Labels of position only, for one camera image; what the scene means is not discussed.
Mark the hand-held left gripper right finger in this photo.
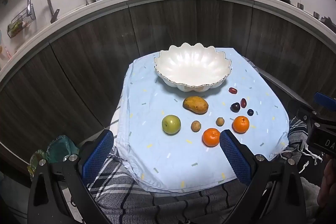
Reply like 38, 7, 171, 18
219, 130, 307, 224

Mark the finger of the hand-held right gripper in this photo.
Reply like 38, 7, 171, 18
287, 100, 313, 120
314, 92, 336, 114

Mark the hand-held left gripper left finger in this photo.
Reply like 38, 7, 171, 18
27, 129, 115, 224

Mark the orange tangerine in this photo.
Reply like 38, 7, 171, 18
232, 115, 250, 134
202, 128, 221, 147

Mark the yellow mango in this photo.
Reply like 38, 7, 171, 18
183, 96, 209, 115

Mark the green apple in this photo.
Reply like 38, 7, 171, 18
161, 114, 181, 135

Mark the white scalloped bowl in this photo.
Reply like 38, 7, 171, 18
154, 42, 232, 93

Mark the person's right hand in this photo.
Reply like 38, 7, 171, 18
317, 154, 336, 210

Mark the grey table rim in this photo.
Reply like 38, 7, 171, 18
259, 68, 315, 109

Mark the green plastic bag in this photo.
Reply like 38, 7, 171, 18
47, 135, 79, 163

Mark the grey striped blanket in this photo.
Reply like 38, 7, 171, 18
60, 55, 324, 224

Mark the yellowish plastic bag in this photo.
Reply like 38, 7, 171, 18
27, 149, 50, 177

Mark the light blue tablecloth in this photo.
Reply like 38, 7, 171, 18
115, 48, 289, 193

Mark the dark wood kitchen cabinet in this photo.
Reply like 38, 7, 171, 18
0, 0, 336, 161

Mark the wire sink caddy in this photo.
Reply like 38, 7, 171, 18
7, 4, 37, 38

